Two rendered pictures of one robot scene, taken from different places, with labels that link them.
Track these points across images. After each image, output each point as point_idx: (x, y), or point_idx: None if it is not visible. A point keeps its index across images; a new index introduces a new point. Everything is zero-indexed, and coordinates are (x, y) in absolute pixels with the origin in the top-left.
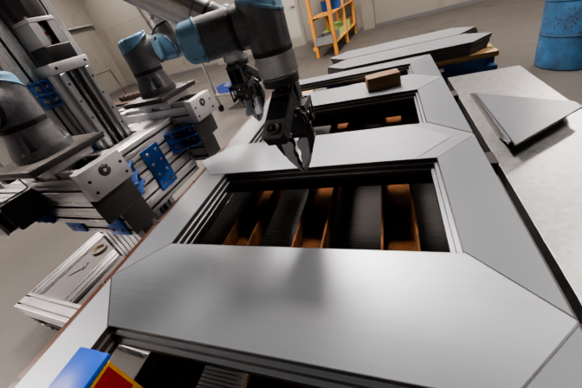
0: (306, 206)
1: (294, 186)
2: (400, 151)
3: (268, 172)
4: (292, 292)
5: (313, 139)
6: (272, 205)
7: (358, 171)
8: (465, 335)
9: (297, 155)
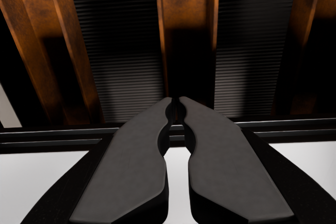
0: (211, 84)
1: None
2: (12, 178)
3: (307, 137)
4: None
5: (48, 198)
6: (282, 93)
7: (88, 135)
8: None
9: (185, 135)
